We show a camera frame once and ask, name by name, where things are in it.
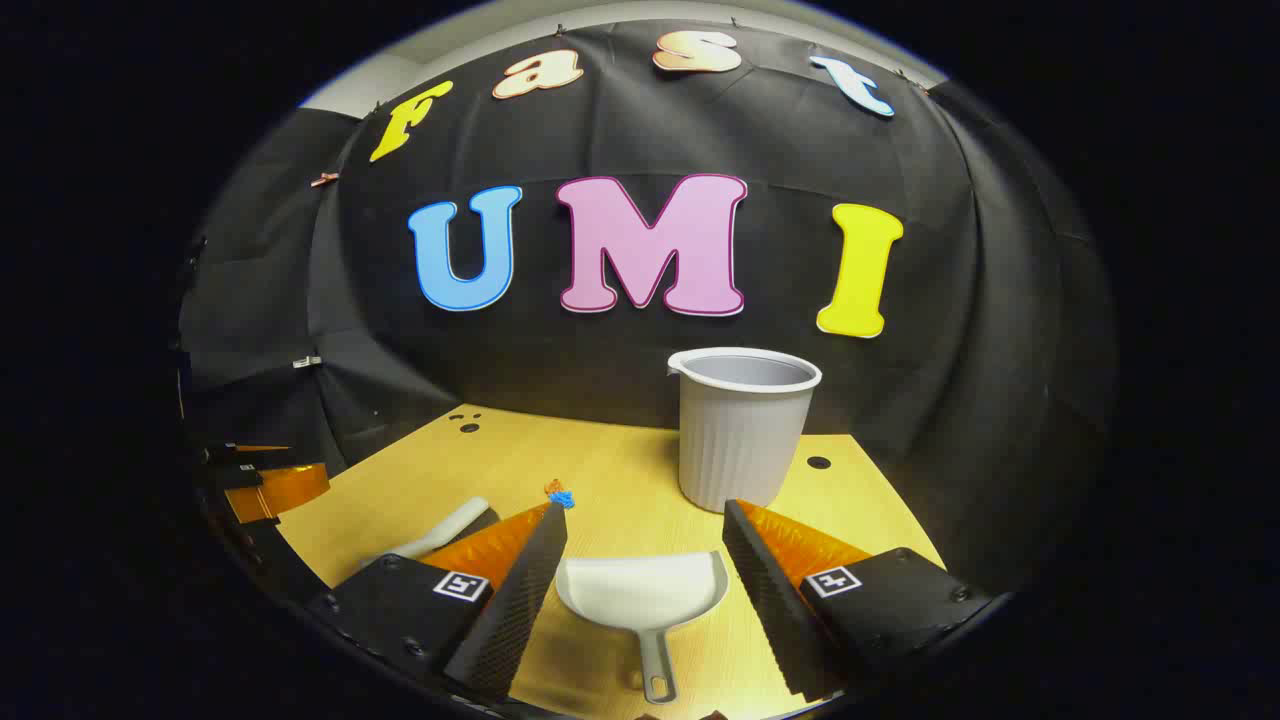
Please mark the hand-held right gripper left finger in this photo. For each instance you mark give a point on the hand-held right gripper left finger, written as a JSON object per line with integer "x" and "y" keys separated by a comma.
{"x": 520, "y": 600}

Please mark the white cloth clip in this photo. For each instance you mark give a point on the white cloth clip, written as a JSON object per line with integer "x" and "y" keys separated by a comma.
{"x": 307, "y": 362}

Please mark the blue paper scrap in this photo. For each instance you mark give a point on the blue paper scrap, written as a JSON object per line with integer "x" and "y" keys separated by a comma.
{"x": 563, "y": 499}

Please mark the wooden desktop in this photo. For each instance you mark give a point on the wooden desktop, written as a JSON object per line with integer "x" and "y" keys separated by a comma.
{"x": 620, "y": 480}

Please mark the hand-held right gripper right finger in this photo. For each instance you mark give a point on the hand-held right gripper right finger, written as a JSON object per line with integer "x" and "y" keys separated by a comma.
{"x": 770, "y": 600}

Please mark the copper cloth clip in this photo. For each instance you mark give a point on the copper cloth clip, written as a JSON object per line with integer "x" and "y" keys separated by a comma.
{"x": 324, "y": 180}

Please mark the white ribbed garbage bin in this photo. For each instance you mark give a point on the white ribbed garbage bin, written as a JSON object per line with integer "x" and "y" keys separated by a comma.
{"x": 740, "y": 440}

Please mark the white plastic dustpan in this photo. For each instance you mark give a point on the white plastic dustpan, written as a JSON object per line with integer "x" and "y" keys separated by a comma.
{"x": 640, "y": 590}

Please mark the small white broom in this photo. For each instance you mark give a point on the small white broom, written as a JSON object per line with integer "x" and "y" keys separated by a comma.
{"x": 445, "y": 530}

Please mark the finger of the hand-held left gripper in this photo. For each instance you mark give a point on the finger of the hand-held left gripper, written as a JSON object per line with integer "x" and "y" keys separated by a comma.
{"x": 250, "y": 456}
{"x": 285, "y": 490}

